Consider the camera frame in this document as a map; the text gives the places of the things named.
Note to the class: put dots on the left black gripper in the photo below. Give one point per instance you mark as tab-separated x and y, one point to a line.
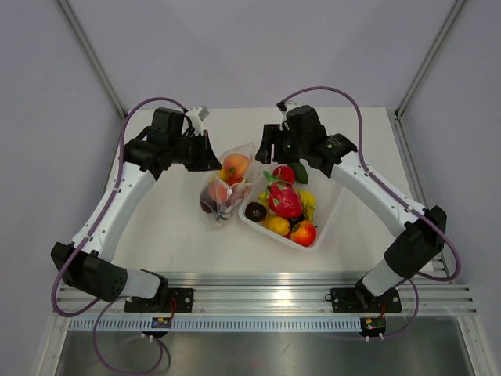
207	159

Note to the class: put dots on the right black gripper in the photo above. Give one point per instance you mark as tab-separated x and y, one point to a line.
273	134

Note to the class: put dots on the orange peach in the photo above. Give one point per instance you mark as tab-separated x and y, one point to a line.
219	192
236	165

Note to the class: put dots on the orange pumpkin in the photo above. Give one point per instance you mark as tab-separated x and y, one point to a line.
235	180

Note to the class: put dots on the clear zip top bag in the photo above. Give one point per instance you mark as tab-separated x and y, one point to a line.
224	213

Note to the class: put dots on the dark red plum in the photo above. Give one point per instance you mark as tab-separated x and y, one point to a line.
207	204

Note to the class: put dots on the purple eggplant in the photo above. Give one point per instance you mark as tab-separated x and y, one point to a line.
238	192

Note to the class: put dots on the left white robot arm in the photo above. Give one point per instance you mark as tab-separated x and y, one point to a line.
86	262

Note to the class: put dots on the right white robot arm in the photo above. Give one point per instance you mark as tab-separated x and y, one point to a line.
418	231

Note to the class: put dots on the red tomato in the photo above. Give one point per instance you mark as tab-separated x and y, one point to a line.
284	173

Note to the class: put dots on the green avocado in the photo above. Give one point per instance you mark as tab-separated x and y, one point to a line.
301	175

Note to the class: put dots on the pink dragon fruit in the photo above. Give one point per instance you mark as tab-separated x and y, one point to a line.
281	198

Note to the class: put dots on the dark purple mangosteen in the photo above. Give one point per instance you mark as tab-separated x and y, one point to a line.
255	212

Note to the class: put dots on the white plastic basket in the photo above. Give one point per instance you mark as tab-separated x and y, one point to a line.
326	193

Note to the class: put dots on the yellow lemon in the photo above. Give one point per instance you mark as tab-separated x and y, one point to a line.
277	224

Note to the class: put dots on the red orange persimmon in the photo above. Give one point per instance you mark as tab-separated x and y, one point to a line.
303	233

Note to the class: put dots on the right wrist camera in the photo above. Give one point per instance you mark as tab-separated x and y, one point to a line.
290	105

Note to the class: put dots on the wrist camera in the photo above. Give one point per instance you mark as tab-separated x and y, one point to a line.
197	115
290	105

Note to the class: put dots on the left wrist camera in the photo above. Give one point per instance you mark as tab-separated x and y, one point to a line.
197	115

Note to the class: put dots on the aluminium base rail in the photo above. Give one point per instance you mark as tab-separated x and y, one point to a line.
303	294

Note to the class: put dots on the left black mount plate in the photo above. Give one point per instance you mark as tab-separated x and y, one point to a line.
179	300

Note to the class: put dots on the black mount plate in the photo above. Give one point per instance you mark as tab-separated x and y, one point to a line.
179	300
350	300

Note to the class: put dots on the right aluminium frame post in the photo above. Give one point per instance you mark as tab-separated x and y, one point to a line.
431	55

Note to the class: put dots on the aluminium frame post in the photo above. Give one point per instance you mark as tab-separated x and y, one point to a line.
79	32
431	55

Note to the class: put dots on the left aluminium frame post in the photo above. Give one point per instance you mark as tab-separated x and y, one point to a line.
79	32

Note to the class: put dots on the right black mount plate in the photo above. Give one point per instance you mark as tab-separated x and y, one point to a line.
350	300

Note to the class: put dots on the white slotted cable duct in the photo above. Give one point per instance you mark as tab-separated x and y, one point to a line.
218	324

